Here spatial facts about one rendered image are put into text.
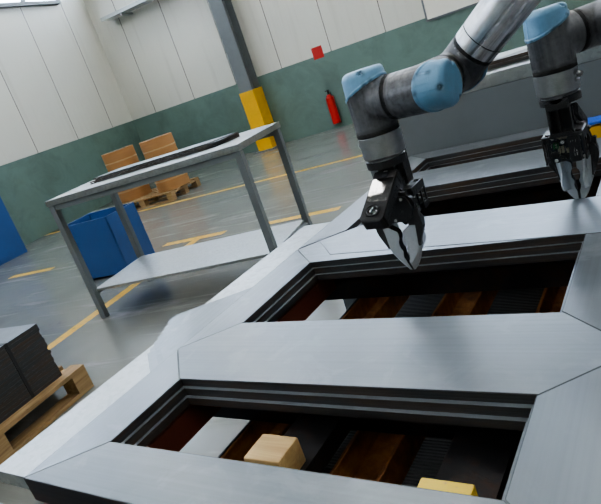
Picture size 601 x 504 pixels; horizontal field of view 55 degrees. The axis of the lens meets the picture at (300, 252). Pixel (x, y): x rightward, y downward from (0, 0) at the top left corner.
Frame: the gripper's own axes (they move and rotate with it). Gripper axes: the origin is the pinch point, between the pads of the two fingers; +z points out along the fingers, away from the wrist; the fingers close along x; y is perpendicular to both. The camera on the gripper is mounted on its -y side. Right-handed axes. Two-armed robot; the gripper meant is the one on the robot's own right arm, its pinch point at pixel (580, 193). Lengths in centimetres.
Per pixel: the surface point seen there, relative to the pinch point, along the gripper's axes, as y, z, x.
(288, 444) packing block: 71, 4, -27
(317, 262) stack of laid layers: 19, 1, -51
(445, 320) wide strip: 46.9, 0.5, -12.7
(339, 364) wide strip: 59, 0, -25
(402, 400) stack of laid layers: 64, 2, -13
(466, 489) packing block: 75, 4, -3
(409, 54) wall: -842, 6, -359
